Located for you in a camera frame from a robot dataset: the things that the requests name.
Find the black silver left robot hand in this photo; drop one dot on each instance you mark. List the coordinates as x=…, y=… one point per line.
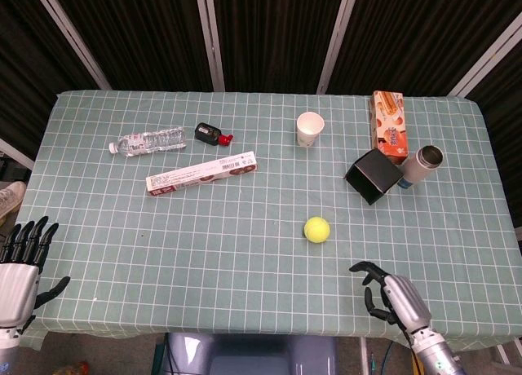
x=16, y=287

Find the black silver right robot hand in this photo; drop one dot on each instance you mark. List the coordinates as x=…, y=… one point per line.
x=403, y=299

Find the yellow tennis ball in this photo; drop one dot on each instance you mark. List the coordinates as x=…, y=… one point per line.
x=317, y=229

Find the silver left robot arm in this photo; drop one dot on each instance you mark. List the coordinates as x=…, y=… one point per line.
x=7, y=350

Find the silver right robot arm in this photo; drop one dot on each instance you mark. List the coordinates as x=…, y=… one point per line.
x=438, y=354

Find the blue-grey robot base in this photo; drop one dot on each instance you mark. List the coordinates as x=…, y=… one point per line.
x=249, y=354

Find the orange snack box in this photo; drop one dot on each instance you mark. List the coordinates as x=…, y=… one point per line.
x=389, y=126

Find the long white red baking-paper box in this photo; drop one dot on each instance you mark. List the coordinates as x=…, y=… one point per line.
x=202, y=173

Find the white table leg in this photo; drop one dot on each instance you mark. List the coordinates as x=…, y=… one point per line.
x=363, y=356

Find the grey sneaker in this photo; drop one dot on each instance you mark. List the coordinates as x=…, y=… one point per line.
x=11, y=197

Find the red yellow snack bag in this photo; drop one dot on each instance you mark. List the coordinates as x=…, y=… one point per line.
x=71, y=368

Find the steel thermos flask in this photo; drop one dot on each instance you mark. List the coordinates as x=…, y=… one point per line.
x=420, y=165

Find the green white checked tablecloth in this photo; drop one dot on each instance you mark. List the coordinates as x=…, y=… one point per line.
x=228, y=244

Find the white paper cup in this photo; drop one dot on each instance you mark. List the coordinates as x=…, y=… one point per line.
x=309, y=129

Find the clear plastic water bottle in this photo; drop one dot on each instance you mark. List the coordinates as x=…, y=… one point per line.
x=149, y=142

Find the black red pencil sharpener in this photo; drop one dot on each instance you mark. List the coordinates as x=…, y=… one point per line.
x=208, y=133

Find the white partition post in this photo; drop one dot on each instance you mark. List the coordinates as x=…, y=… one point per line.
x=71, y=34
x=485, y=57
x=336, y=36
x=210, y=36

